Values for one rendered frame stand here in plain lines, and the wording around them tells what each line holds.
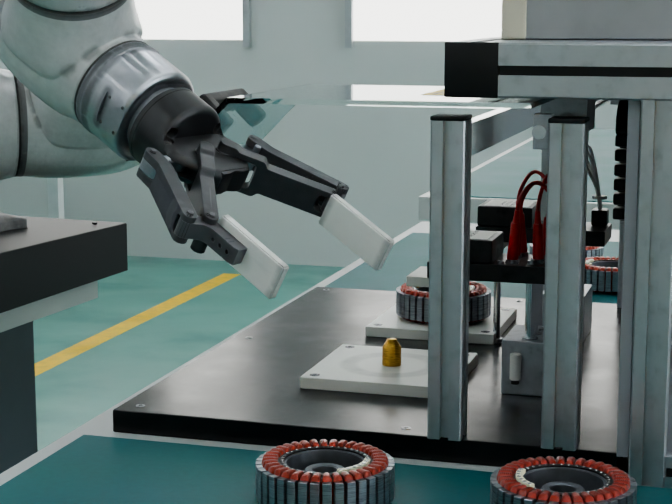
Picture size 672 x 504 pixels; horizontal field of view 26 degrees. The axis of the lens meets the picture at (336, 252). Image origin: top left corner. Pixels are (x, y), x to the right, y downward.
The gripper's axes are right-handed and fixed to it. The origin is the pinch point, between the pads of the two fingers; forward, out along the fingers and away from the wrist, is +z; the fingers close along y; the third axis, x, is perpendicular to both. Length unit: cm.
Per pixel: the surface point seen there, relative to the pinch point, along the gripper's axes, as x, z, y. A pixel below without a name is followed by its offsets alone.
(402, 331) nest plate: -27, -12, -44
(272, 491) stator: -15.6, 7.9, 5.9
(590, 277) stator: -28, -11, -90
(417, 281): -11.7, -5.3, -28.1
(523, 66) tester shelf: 17.0, 0.2, -15.6
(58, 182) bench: -244, -310, -319
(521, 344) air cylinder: -11.5, 6.3, -31.1
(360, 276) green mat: -46, -39, -81
